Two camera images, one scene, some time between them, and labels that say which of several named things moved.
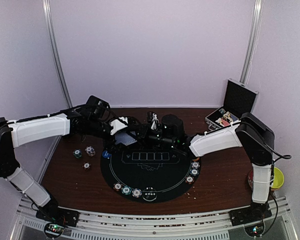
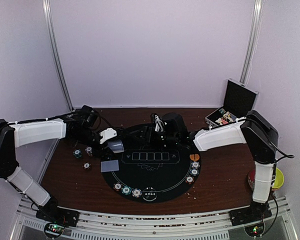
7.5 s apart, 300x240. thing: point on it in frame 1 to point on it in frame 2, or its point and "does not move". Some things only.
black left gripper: x=108 y=143 to x=100 y=151
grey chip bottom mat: x=136 y=192 does not move
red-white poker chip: x=117 y=186 does not move
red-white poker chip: x=189 y=179 does not move
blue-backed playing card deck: x=125 y=138 to x=116 y=146
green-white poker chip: x=126 y=190 does not move
